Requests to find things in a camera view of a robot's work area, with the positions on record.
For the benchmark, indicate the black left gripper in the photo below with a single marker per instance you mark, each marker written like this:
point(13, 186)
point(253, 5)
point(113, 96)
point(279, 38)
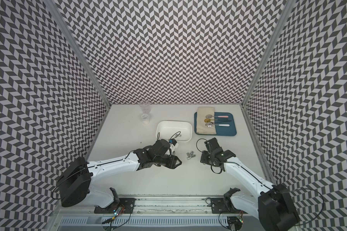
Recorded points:
point(174, 160)

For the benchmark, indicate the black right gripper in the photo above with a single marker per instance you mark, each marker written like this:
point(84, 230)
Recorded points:
point(204, 157)

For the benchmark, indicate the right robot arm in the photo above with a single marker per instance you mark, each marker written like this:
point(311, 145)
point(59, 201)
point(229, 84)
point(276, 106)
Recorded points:
point(271, 204)

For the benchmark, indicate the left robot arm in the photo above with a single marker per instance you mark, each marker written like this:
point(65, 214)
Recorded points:
point(78, 183)

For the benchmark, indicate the white plastic storage box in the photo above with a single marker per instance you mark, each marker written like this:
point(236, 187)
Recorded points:
point(178, 130)

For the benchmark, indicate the teal tray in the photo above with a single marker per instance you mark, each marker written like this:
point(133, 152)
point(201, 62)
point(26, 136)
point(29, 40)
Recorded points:
point(201, 129)

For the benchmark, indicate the clear drinking glass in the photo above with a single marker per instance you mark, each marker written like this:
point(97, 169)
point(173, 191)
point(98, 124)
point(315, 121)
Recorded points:
point(145, 106)

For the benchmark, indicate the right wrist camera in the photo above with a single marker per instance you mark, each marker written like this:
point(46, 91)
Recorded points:
point(211, 145)

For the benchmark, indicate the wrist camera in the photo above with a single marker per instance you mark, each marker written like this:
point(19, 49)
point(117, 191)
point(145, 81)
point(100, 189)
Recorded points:
point(173, 145)
point(211, 145)

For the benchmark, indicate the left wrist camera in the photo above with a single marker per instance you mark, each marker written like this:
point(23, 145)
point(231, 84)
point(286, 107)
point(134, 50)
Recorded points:
point(173, 145)

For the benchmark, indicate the white handled spoon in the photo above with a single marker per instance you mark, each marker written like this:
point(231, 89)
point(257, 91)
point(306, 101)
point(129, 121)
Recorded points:
point(210, 124)

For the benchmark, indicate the gold black handled spoon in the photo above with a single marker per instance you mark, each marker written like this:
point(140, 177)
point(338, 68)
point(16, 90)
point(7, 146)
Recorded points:
point(221, 120)

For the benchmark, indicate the pink handled spoon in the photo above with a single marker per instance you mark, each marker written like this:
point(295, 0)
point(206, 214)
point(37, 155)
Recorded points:
point(216, 116)

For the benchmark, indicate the metal base rail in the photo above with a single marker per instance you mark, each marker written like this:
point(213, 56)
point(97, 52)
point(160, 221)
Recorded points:
point(198, 205)

